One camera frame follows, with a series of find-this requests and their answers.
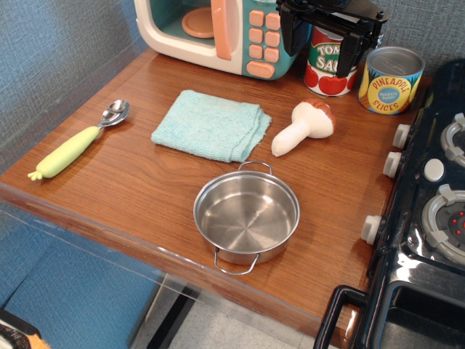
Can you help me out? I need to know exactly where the tomato sauce can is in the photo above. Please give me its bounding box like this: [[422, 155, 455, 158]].
[[304, 26, 357, 97]]

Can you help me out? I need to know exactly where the black toy stove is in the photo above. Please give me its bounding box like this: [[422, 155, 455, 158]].
[[314, 59, 464, 348]]

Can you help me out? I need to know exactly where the toy microwave oven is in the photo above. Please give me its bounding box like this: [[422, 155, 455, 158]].
[[134, 0, 296, 81]]

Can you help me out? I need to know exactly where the plush mushroom toy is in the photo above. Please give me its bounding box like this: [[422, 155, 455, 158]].
[[271, 98, 336, 157]]

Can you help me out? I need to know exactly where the stainless steel pot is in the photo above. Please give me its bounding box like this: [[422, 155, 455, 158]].
[[193, 161, 301, 275]]

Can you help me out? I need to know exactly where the pineapple slices can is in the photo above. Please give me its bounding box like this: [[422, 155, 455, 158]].
[[358, 47, 425, 116]]

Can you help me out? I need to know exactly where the light blue folded cloth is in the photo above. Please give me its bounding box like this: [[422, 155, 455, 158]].
[[151, 90, 272, 163]]

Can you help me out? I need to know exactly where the spoon with green handle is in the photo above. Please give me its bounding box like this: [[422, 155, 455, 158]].
[[28, 100, 130, 181]]

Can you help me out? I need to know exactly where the orange plush toy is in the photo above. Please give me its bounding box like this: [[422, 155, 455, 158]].
[[1, 324, 51, 349]]

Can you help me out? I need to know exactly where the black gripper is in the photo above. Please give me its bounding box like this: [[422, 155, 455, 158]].
[[277, 0, 389, 78]]

